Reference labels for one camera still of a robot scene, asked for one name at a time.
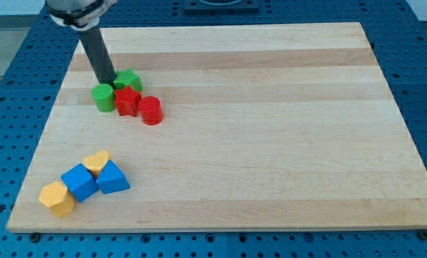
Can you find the red cylinder block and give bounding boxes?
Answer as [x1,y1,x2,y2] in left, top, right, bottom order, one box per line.
[138,96,163,125]

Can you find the green cylinder block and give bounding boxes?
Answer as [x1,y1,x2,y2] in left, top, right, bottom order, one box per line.
[91,84,115,113]

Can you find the yellow hexagon block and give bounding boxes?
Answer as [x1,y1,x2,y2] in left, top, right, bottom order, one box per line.
[39,181,77,217]

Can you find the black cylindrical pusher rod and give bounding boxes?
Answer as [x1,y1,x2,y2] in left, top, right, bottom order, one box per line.
[78,26,117,86]

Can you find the red star block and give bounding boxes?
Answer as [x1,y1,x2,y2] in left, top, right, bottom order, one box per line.
[114,85,141,117]

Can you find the blue cube block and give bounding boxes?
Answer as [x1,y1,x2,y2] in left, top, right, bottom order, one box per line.
[61,164,99,202]

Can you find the green star block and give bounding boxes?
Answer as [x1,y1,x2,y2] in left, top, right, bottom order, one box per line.
[113,69,143,92]

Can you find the blue triangle block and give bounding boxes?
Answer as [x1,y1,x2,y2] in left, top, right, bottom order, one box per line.
[96,161,130,194]

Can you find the yellow heart block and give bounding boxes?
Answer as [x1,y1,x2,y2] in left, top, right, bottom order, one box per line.
[82,150,110,178]

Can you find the blue perforated table frame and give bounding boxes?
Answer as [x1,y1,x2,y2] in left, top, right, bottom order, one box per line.
[0,0,427,257]

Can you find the wooden board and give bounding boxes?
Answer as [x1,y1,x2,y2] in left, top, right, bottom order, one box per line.
[7,22,427,233]

